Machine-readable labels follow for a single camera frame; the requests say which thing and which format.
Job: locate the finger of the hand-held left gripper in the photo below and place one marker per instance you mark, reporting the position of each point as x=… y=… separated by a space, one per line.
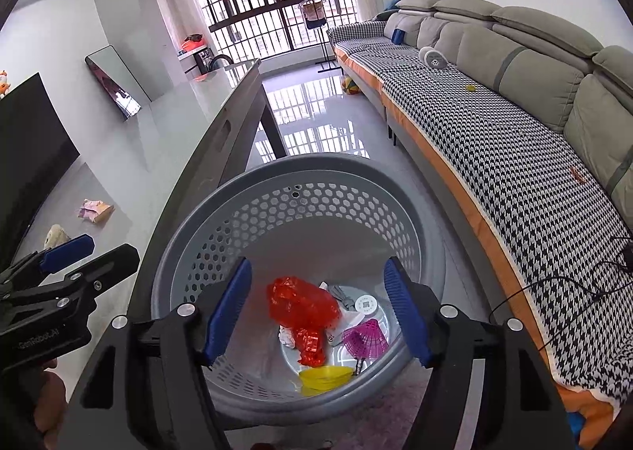
x=113 y=264
x=69 y=252

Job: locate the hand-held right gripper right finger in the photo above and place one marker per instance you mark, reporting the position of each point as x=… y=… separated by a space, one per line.
x=405 y=311

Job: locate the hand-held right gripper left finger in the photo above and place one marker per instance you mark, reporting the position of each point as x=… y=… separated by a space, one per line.
x=230 y=311

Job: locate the beige wrapper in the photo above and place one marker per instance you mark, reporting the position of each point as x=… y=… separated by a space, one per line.
x=55 y=235

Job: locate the pink snack packet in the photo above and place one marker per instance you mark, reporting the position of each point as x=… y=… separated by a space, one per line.
x=94 y=211

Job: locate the pink mesh item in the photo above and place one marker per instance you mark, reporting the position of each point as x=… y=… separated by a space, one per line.
x=366 y=338

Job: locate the white paper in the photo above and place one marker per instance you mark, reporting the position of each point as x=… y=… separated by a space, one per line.
x=287 y=336

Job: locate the red plastic bag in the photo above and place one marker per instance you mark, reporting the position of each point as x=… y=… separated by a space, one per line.
x=301 y=306

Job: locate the yellow plastic container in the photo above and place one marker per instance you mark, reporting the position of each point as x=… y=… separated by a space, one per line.
x=324 y=378

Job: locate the grey perforated basket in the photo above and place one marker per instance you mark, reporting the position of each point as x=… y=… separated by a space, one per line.
x=321 y=168

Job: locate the person's left hand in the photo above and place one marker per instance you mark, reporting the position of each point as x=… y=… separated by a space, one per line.
x=52 y=400

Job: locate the black television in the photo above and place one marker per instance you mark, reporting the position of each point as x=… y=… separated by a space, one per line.
x=29 y=148

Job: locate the standing mirror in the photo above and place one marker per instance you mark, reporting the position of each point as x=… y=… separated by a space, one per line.
x=111 y=79

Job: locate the orange plush toy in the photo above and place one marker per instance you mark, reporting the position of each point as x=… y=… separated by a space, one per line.
x=4 y=83

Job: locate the grey sofa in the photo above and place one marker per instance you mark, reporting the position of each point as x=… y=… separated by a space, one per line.
x=519 y=64
x=470 y=133

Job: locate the small orange item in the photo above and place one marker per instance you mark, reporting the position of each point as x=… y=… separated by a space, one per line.
x=577 y=175

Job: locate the black chair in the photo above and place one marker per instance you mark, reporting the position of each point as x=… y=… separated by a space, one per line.
x=220 y=59

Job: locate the colourful ball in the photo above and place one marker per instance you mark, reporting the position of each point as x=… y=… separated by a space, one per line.
x=351 y=85

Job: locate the orange bag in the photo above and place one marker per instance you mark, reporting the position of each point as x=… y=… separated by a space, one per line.
x=193 y=44

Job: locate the white round device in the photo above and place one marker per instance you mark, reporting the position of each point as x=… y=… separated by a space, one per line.
x=434 y=58

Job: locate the small blue item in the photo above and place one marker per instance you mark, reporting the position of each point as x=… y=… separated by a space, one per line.
x=398 y=36

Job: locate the blue cushion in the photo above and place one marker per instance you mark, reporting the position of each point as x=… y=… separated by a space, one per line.
x=393 y=3

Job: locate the small drying rack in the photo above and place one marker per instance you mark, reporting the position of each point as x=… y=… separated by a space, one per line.
x=312 y=12

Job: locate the dark table frame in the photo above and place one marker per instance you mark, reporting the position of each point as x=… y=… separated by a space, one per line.
x=212 y=148

